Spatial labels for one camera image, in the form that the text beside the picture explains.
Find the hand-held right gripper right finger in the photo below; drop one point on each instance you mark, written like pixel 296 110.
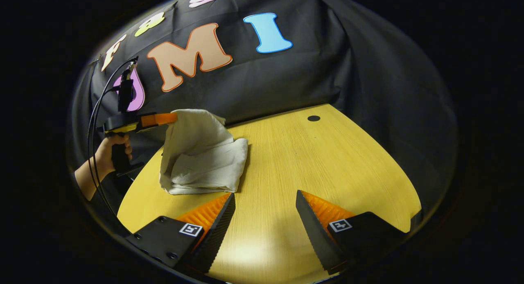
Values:
pixel 317 239

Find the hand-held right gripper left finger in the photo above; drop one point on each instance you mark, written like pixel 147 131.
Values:
pixel 215 239

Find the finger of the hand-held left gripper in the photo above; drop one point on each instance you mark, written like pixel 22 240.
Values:
pixel 159 119

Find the white jeans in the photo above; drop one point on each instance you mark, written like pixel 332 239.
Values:
pixel 204 161

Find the black backdrop cloth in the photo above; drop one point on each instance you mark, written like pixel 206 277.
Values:
pixel 327 71

